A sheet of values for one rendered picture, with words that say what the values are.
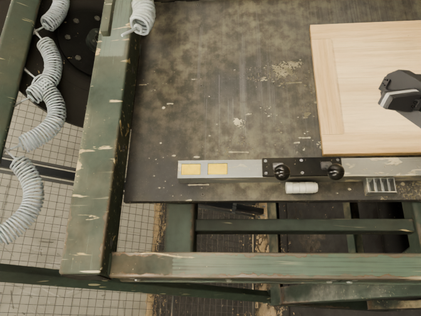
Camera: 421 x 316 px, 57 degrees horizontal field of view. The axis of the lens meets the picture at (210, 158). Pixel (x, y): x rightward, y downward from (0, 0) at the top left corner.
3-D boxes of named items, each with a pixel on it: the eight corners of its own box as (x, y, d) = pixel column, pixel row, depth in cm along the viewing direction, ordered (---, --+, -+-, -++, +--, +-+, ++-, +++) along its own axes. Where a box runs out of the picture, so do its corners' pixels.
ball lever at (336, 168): (332, 172, 100) (346, 181, 86) (317, 172, 100) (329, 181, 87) (332, 157, 99) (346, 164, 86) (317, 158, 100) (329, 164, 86)
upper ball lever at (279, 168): (285, 173, 101) (291, 182, 87) (270, 173, 101) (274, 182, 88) (284, 158, 100) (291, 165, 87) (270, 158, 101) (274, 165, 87)
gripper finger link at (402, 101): (389, 89, 53) (418, 90, 56) (378, 110, 55) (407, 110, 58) (398, 95, 52) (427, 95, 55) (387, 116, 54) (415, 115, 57)
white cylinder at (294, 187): (285, 195, 102) (316, 194, 101) (286, 191, 99) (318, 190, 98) (284, 184, 103) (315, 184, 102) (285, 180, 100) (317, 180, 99)
